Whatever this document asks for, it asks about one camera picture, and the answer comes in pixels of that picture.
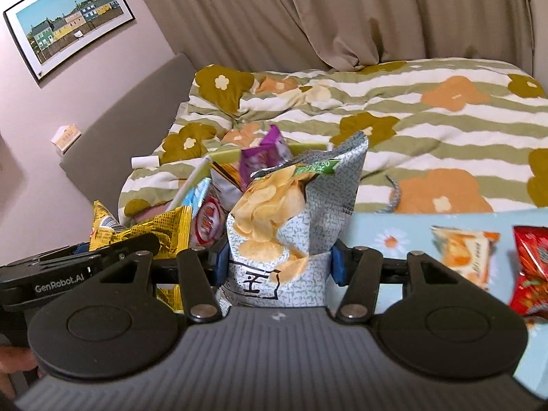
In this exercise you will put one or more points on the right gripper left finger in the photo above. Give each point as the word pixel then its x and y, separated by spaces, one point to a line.
pixel 200 273

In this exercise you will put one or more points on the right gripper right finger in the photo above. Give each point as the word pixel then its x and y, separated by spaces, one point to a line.
pixel 358 269

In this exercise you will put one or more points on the yellow snack bag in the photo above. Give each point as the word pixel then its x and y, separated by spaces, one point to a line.
pixel 172 230

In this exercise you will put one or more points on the white blue snack bag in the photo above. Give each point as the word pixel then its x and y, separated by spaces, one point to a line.
pixel 198 195

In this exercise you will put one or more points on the purple snack bag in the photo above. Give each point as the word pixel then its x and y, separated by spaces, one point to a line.
pixel 271 151

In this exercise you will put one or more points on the person's left hand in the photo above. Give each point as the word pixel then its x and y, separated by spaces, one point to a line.
pixel 14 360

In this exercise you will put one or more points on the white red round-logo packet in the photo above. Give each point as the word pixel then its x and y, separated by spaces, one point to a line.
pixel 208 225

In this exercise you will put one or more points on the orange white snack packet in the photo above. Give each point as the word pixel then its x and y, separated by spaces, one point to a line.
pixel 466 252

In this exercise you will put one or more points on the grey headboard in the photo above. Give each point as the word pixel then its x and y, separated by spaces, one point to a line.
pixel 98 164

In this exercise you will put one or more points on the white paper roll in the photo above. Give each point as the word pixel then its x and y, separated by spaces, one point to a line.
pixel 145 162

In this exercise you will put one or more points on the red small snack bag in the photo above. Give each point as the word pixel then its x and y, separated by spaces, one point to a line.
pixel 530 292

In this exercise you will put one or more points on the floral striped duvet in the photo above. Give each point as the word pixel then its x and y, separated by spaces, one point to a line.
pixel 445 135

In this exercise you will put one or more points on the framed houses picture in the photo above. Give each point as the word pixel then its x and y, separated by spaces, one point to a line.
pixel 50 32

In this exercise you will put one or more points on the beige curtain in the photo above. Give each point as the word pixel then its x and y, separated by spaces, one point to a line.
pixel 293 35

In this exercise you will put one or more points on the white wall switch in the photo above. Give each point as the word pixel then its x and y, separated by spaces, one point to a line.
pixel 64 137

